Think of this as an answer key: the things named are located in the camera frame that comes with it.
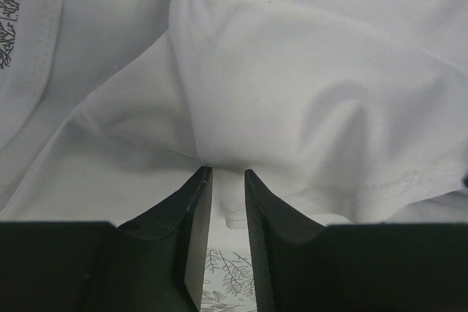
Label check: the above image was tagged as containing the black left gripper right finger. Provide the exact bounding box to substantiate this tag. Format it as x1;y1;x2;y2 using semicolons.
244;170;467;311

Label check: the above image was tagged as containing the floral patterned table mat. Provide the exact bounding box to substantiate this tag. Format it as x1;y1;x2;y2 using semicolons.
1;0;257;311

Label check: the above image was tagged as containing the white t shirt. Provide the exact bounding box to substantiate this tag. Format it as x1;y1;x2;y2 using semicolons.
1;0;467;229

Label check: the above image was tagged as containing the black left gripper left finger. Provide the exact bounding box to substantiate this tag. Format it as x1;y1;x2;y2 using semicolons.
1;167;212;311

